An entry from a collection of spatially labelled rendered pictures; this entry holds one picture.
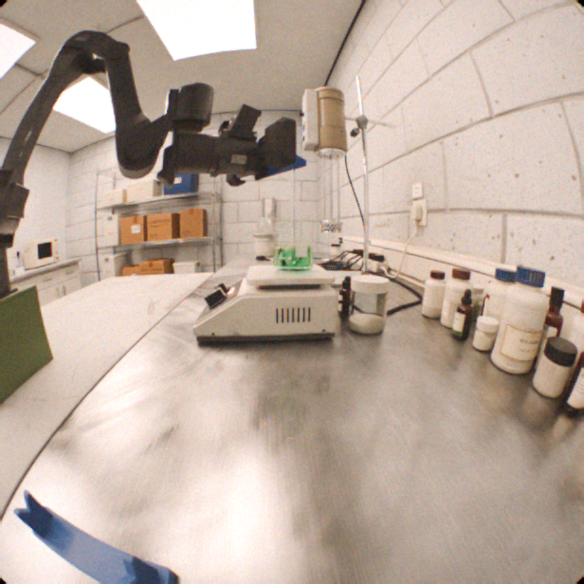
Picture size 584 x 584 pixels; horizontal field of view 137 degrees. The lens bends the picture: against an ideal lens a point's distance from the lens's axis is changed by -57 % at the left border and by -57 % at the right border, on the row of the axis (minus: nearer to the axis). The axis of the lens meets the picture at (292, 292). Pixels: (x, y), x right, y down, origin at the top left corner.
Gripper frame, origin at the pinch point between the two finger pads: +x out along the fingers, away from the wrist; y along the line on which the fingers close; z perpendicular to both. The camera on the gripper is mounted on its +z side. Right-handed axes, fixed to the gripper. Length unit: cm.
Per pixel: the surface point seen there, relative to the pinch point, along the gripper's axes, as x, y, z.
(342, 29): 76, 57, 129
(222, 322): -11.3, -2.4, -22.8
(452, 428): -1.9, -30.2, -26.0
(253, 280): -7.1, -3.9, -17.3
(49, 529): -32.7, -26.9, -25.1
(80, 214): -120, 333, 31
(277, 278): -4.3, -5.0, -17.1
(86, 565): -30.0, -29.3, -25.1
